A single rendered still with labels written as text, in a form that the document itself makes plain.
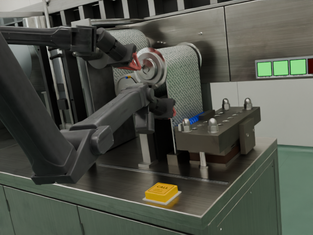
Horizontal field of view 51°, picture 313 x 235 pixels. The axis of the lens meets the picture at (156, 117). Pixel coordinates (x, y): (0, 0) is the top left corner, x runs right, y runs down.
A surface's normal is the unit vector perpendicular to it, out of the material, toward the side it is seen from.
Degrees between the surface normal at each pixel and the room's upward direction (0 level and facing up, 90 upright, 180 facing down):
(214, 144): 90
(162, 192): 0
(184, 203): 0
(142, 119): 67
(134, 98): 86
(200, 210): 0
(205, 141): 90
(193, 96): 90
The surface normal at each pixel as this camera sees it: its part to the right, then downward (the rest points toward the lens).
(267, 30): -0.57, 0.25
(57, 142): 0.93, -0.22
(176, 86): 0.81, 0.03
